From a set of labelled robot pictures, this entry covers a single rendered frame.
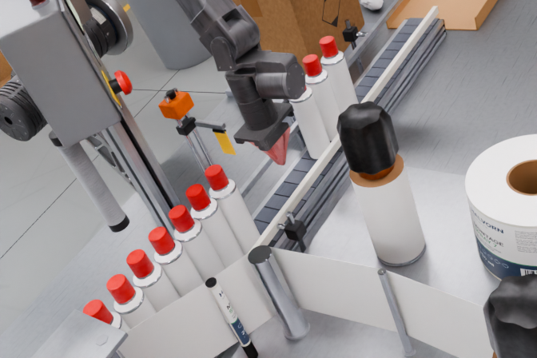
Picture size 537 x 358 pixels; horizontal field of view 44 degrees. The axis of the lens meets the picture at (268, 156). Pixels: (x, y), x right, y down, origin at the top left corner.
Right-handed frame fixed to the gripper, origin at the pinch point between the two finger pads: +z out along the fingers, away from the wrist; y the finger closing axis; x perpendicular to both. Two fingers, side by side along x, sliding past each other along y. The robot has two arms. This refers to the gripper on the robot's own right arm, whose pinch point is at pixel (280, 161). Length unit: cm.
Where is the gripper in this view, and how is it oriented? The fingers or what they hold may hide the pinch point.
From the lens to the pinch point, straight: 118.2
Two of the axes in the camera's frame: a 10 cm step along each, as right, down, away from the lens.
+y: 5.2, -6.4, 5.6
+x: -7.8, -1.1, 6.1
